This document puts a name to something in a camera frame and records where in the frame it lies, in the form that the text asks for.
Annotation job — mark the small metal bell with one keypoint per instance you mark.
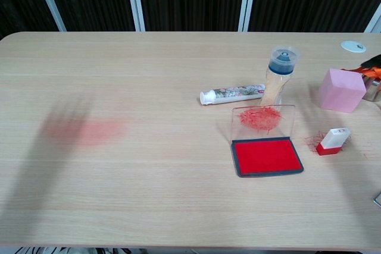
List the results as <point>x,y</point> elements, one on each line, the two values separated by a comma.
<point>372,90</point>

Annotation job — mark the orange ribbon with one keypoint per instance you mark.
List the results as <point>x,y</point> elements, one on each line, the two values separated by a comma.
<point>373,72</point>

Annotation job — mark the white partition frame post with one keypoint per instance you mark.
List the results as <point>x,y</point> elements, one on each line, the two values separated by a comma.
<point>49,1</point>
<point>247,1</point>
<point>135,1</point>
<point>374,22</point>

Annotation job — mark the clear bottle dark blue cap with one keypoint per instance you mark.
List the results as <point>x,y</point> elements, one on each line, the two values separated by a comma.
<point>278,69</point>

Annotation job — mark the red ink pad clear lid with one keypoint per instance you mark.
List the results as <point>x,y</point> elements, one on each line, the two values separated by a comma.
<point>265,157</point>

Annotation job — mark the pink cube box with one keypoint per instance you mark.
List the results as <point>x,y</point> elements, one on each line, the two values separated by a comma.
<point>342,93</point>

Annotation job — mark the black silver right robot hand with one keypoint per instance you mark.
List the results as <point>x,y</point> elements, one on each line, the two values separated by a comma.
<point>373,62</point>

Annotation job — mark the floral printed white tube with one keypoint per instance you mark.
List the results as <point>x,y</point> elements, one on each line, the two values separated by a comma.
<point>235,93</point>

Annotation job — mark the red white stamp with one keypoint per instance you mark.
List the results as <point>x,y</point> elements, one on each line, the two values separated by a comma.
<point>333,141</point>

